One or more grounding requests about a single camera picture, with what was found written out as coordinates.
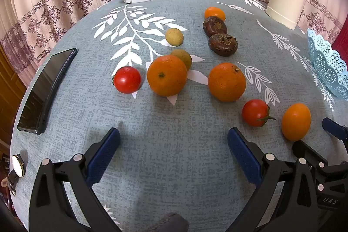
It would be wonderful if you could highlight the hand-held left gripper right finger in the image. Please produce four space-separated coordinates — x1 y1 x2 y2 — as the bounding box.
227 127 323 232

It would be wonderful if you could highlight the red tomato with green stem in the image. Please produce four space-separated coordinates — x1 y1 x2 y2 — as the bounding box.
242 99 276 127

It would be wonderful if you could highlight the dark brown water chestnut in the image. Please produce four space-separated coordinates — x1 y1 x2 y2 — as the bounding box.
208 33 238 57
203 17 228 37

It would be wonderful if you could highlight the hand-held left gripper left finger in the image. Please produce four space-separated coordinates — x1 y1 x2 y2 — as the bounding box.
28 127 121 232

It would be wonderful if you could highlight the small round orange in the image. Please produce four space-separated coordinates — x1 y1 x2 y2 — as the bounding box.
204 7 226 22

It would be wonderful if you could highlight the wristwatch with white dial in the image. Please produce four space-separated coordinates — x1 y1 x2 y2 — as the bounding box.
0 153 28 197

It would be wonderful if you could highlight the grey leaf-print tablecloth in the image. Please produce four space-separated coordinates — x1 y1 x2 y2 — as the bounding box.
10 0 348 232

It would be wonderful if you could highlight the red cloth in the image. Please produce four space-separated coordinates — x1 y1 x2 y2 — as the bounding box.
330 29 348 58

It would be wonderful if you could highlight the brown wooden door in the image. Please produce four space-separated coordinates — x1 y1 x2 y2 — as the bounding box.
0 42 28 167

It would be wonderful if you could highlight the yellow-green longan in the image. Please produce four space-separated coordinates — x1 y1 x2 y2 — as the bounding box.
165 28 184 47
170 49 192 71

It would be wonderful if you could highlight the person's left hand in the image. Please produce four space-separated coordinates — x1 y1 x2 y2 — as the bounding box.
148 212 189 232

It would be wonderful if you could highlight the small oval orange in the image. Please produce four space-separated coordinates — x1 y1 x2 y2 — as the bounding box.
281 103 312 141

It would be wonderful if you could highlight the light blue lattice basket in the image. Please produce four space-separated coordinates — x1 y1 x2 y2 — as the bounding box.
307 28 348 101

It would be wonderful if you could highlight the large orange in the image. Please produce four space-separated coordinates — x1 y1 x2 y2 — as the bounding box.
147 55 188 97
207 62 247 102

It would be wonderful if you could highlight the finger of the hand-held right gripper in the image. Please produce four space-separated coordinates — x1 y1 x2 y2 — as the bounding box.
292 140 328 170
322 117 348 140

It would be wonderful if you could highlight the black smartphone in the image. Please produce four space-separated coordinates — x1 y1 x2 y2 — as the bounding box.
17 48 79 135

